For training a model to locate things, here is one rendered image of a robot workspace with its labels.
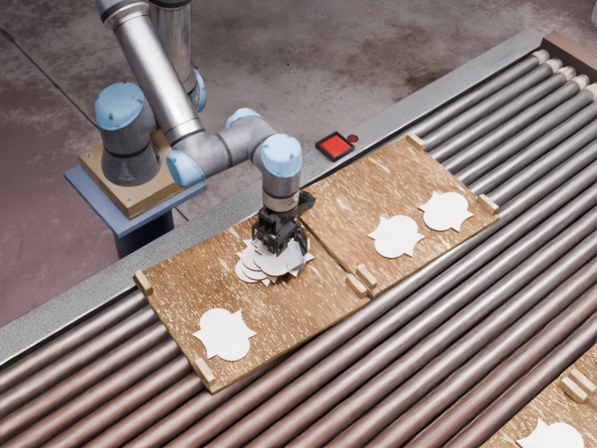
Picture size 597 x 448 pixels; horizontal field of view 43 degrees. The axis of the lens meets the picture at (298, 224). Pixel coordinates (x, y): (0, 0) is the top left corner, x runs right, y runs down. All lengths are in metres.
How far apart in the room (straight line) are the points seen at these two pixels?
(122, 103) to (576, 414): 1.20
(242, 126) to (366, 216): 0.49
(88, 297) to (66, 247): 1.31
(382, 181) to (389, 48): 2.05
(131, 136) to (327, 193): 0.50
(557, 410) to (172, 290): 0.85
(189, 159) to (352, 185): 0.59
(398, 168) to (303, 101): 1.64
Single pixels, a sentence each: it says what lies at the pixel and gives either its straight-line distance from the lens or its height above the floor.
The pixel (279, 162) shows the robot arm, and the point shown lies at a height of 1.32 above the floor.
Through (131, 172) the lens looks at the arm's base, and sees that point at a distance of 1.94.
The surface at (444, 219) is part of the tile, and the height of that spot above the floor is 0.94.
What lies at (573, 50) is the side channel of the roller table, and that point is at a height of 0.95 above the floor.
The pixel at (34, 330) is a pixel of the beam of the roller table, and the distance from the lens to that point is 1.75.
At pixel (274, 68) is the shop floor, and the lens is 3.76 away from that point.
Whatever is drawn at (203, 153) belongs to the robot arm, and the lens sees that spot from 1.47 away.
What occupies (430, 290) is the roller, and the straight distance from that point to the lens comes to 1.78.
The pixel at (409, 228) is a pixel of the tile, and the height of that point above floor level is 0.94.
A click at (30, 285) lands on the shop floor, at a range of 3.00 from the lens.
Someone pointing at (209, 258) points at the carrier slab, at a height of 0.94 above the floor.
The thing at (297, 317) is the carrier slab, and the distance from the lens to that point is 1.68.
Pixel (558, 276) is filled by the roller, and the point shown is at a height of 0.92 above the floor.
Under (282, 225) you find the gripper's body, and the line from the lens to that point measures 1.59.
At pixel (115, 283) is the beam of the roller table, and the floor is 0.91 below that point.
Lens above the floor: 2.34
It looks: 50 degrees down
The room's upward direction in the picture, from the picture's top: 3 degrees clockwise
